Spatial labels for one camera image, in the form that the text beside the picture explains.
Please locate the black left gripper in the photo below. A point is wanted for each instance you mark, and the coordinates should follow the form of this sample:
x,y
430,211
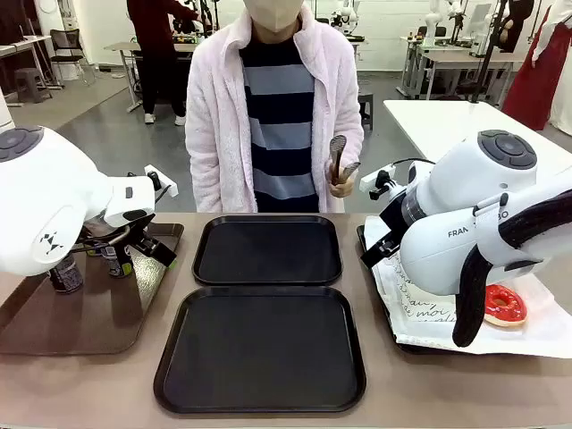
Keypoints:
x,y
133,233

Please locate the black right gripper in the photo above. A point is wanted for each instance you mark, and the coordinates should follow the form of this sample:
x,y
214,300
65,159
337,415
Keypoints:
x,y
395,216

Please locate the printed white donut sleeve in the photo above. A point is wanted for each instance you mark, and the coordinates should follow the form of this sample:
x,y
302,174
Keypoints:
x,y
424,308

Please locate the metal serving tongs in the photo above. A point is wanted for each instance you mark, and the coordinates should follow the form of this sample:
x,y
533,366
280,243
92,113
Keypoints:
x,y
338,149

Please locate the red glazed donut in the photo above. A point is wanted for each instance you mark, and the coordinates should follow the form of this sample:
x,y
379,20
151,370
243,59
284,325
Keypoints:
x,y
514,313

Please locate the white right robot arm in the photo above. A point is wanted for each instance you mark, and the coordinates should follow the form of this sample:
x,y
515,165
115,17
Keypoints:
x,y
465,179

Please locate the person's left forearm pink sleeve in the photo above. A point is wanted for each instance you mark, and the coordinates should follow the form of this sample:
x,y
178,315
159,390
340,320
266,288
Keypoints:
x,y
350,143

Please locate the person's right forearm pink sleeve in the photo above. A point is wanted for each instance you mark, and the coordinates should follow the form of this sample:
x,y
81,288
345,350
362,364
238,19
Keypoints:
x,y
201,174

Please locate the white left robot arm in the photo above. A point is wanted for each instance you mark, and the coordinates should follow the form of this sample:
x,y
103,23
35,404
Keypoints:
x,y
44,192

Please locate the person's left hand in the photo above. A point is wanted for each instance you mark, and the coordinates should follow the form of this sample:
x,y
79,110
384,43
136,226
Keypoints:
x,y
343,190

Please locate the black Pepsi can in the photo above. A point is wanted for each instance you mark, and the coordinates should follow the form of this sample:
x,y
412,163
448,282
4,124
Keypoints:
x,y
94,252

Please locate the brown plastic serving tray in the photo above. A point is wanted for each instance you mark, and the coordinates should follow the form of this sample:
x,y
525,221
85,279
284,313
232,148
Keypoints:
x,y
89,317

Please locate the black patterned drink can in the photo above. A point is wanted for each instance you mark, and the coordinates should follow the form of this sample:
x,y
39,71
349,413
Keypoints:
x,y
67,275

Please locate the white background table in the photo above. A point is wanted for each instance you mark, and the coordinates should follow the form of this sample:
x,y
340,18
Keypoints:
x,y
438,125

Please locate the black stool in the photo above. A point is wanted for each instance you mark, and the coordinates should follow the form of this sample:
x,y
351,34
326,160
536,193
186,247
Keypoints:
x,y
365,107

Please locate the person in pink fleece jacket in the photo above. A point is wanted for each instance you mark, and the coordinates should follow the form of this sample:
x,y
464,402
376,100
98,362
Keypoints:
x,y
277,134

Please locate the white paper sheet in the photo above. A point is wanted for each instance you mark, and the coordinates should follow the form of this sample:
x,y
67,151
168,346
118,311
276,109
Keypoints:
x,y
527,339

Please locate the background person in dark red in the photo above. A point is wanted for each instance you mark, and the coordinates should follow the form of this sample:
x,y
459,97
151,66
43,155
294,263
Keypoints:
x,y
156,53

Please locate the beige background work table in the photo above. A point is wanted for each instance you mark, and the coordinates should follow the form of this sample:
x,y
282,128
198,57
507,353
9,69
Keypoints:
x,y
456,58

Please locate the grey background work table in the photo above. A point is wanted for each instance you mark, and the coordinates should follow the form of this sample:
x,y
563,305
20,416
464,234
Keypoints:
x,y
125,47

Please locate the grey plastic stool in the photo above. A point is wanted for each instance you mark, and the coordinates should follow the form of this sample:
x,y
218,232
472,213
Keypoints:
x,y
33,85

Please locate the red dress on mannequin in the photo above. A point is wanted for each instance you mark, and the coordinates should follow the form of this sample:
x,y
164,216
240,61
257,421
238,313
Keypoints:
x,y
536,89

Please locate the black tripod stand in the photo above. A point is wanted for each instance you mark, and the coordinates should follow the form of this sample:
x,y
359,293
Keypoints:
x,y
489,53

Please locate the black office chair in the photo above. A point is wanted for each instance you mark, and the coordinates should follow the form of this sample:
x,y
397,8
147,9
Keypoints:
x,y
67,42

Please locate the white desk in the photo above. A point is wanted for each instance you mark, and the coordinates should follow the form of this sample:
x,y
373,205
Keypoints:
x,y
22,42

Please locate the beige face mask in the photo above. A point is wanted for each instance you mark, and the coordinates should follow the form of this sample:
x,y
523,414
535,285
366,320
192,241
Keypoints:
x,y
272,11

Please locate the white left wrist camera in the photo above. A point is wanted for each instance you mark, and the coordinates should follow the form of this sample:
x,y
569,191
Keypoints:
x,y
166,185

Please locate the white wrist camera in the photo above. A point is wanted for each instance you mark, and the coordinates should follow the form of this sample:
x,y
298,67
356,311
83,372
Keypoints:
x,y
377,175
166,185

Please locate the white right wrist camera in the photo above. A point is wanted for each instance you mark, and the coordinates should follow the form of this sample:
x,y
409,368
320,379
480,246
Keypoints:
x,y
377,175

